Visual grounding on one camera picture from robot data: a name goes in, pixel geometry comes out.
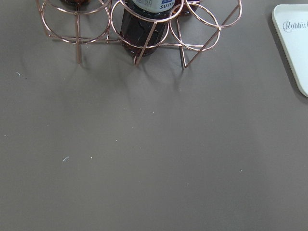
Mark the tea bottle one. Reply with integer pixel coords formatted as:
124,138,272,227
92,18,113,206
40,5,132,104
120,0,175,56

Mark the cream rabbit tray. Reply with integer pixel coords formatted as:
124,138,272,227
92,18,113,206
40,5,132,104
271,4,308,97

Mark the copper wire bottle rack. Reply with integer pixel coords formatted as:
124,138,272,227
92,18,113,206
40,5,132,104
36,0,243,68

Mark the tea bottle two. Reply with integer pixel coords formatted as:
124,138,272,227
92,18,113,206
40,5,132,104
174,0,202,16

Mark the tea bottle three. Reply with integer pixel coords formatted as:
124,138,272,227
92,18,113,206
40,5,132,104
61,0,90,6

